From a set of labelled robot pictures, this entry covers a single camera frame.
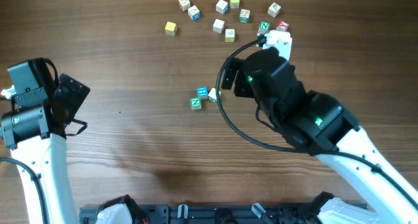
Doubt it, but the green wooden block N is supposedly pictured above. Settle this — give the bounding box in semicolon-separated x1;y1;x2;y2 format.
257;21;270;35

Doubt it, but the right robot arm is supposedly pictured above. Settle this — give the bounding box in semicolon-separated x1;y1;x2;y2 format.
216;48;417;223

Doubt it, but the right camera cable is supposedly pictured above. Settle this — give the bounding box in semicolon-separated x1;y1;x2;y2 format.
215;36;418;212

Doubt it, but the red wooden letter block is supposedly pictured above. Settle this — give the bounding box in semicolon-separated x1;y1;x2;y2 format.
276;20;289;31

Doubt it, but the yellow-edged wooden block K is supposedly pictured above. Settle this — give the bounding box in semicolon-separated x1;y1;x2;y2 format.
225;29;235;42

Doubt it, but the yellow wooden block left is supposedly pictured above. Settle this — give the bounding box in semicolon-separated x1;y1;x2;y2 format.
165;22;177;36

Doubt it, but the yellow wooden block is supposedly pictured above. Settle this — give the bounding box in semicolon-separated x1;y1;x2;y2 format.
165;22;177;36
230;0;240;9

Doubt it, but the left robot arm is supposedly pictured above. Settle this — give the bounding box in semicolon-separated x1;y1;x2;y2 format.
1;57;149;223

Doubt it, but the left camera cable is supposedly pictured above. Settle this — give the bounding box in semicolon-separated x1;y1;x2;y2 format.
0;157;50;224

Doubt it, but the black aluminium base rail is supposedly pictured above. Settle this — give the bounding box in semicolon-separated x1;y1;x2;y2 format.
78;202;370;224

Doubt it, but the blue-edged wooden block P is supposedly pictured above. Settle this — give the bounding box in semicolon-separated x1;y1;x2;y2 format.
216;0;229;14

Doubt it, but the plain wooden block bird picture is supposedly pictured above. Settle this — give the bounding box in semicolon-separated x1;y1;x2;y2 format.
267;2;281;18

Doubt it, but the yellow wooden block top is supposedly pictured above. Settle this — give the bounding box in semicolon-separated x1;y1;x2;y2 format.
230;0;240;9

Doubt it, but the teal-edged wooden block V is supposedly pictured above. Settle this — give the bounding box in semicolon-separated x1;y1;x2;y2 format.
208;88;217;103

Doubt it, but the blue wooden letter block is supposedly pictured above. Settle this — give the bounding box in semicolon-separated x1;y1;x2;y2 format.
197;86;208;99

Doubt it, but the green wooden block Z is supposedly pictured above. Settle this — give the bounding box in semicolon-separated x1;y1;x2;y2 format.
190;97;202;110

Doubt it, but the red-edged wooden block top left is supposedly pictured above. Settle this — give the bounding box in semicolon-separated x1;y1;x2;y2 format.
178;0;191;12

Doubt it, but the camera cable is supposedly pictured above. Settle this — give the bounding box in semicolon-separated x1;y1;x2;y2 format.
215;36;418;212
0;157;50;224

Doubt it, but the blue-edged wooden block A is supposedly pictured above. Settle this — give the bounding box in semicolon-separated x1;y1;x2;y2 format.
187;5;201;20

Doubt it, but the dark green block Z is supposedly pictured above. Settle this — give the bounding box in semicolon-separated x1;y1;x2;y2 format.
239;9;250;24

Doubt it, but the plain wooden block centre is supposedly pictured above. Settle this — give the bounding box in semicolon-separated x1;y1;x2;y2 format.
213;19;225;33

